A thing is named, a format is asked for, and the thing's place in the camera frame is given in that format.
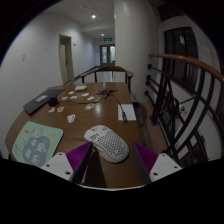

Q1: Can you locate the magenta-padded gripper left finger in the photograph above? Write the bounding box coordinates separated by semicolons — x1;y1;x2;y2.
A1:
40;141;94;185

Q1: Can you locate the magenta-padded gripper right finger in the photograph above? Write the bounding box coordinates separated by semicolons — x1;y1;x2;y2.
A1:
132;142;184;185

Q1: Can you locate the white perforated computer mouse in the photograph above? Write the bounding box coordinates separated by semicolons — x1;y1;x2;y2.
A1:
83;124;130;164

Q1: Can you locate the light green printed mouse pad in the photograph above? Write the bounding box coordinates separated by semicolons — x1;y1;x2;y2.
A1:
11;120;65;168

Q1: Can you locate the small black box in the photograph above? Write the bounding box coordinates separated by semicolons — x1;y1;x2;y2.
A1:
47;96;59;108

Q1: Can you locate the white notepad with pen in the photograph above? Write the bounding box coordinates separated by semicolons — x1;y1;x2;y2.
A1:
117;103;137;122

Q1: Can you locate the black closed laptop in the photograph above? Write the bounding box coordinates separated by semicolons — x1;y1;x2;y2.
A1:
22;87;66;116

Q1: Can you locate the white side door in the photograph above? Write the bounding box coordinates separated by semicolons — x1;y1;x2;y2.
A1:
58;34;76;85

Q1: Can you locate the black railing with wooden handrail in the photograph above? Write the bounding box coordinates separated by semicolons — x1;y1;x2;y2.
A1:
143;52;224;164

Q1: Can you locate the wooden armchair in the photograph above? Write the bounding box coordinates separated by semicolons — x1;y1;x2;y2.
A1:
80;64;135;93

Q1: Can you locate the dark framed window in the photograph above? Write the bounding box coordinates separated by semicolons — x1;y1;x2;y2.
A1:
163;27;201;96

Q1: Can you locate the glass double door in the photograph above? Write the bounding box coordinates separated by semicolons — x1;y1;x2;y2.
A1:
100;44;116;66

